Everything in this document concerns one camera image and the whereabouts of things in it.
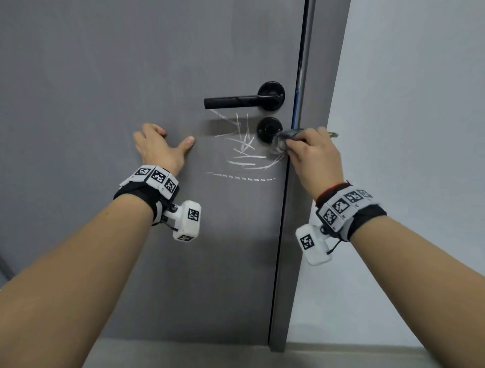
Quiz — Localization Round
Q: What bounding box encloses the person's left hand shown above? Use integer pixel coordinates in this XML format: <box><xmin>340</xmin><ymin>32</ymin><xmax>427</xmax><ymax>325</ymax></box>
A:
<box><xmin>132</xmin><ymin>123</ymin><xmax>196</xmax><ymax>177</ymax></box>

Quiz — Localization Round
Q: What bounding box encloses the person's right hand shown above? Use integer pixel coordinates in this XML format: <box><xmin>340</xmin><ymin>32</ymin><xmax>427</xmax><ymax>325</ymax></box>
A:
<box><xmin>284</xmin><ymin>127</ymin><xmax>345</xmax><ymax>202</ymax></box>

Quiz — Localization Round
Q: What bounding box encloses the grey cleaning cloth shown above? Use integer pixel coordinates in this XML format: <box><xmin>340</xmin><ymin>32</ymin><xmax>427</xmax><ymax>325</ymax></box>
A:
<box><xmin>272</xmin><ymin>128</ymin><xmax>340</xmax><ymax>154</ymax></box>

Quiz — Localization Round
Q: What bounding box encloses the black door handle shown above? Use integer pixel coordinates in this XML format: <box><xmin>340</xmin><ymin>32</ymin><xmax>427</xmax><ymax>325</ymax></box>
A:
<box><xmin>204</xmin><ymin>80</ymin><xmax>286</xmax><ymax>112</ymax></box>

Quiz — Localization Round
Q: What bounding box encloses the person's right forearm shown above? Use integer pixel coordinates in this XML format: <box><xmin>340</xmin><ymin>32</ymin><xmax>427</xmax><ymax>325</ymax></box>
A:
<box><xmin>350</xmin><ymin>216</ymin><xmax>485</xmax><ymax>368</ymax></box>

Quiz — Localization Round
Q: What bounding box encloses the person's left forearm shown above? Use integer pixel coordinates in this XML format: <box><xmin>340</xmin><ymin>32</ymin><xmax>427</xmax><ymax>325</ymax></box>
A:
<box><xmin>0</xmin><ymin>197</ymin><xmax>155</xmax><ymax>368</ymax></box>

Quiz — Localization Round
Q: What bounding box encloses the black round door lock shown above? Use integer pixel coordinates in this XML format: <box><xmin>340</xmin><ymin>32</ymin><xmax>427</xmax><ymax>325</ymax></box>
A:
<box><xmin>257</xmin><ymin>116</ymin><xmax>284</xmax><ymax>145</ymax></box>

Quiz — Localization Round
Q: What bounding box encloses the left wristband with markers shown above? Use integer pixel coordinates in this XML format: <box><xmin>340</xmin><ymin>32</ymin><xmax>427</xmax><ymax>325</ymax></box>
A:
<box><xmin>113</xmin><ymin>165</ymin><xmax>179</xmax><ymax>224</ymax></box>

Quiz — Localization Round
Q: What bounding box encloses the wristband with markers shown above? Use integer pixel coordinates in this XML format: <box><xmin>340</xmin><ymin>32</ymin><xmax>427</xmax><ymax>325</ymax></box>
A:
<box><xmin>113</xmin><ymin>165</ymin><xmax>179</xmax><ymax>224</ymax></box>
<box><xmin>315</xmin><ymin>186</ymin><xmax>387</xmax><ymax>243</ymax></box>

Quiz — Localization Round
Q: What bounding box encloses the right wristband with markers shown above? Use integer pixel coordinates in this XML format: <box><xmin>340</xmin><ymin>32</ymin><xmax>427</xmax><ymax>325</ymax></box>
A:
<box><xmin>315</xmin><ymin>186</ymin><xmax>387</xmax><ymax>243</ymax></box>

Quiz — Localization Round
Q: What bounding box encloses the white marker cube on wrist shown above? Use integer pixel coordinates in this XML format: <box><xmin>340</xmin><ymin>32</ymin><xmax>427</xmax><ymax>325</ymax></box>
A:
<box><xmin>163</xmin><ymin>200</ymin><xmax>202</xmax><ymax>243</ymax></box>

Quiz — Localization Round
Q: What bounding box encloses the red string bracelet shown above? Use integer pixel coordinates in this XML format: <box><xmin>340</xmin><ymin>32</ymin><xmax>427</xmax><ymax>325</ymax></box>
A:
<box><xmin>314</xmin><ymin>181</ymin><xmax>352</xmax><ymax>204</ymax></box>

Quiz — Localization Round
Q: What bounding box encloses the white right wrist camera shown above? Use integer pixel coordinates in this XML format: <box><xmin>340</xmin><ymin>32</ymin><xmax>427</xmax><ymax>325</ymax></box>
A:
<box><xmin>295</xmin><ymin>223</ymin><xmax>333</xmax><ymax>266</ymax></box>

